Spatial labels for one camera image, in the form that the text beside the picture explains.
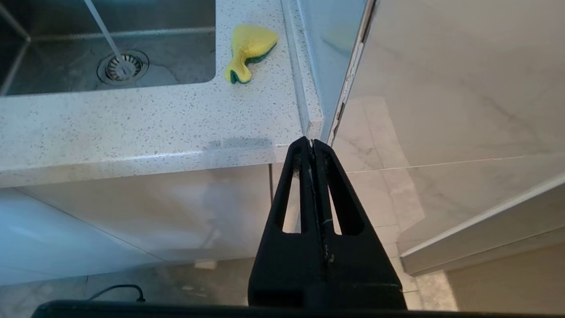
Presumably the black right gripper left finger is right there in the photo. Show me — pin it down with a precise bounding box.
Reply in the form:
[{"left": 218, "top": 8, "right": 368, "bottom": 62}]
[{"left": 248, "top": 136, "right": 328, "bottom": 309}]

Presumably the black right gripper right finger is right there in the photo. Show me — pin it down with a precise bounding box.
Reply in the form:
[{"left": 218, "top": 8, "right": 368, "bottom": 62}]
[{"left": 312, "top": 140, "right": 407, "bottom": 309}]

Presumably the yellow green sponge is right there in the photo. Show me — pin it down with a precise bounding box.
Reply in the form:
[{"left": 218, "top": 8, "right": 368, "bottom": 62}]
[{"left": 224, "top": 24, "right": 279, "bottom": 85}]

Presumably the stainless steel sink basin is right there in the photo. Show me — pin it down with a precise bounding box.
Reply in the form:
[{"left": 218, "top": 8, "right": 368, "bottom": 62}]
[{"left": 0, "top": 0, "right": 217, "bottom": 97}]

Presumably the round metal drain strainer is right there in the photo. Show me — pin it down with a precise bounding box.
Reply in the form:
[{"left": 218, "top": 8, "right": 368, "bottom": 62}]
[{"left": 96, "top": 49, "right": 150, "bottom": 87}]

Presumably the running water stream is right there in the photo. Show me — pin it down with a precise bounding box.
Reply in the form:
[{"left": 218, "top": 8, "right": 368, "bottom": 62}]
[{"left": 83, "top": 0, "right": 129, "bottom": 76}]

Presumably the black floor cable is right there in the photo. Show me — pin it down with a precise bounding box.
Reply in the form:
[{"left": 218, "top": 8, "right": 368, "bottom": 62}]
[{"left": 88, "top": 284, "right": 147, "bottom": 304}]

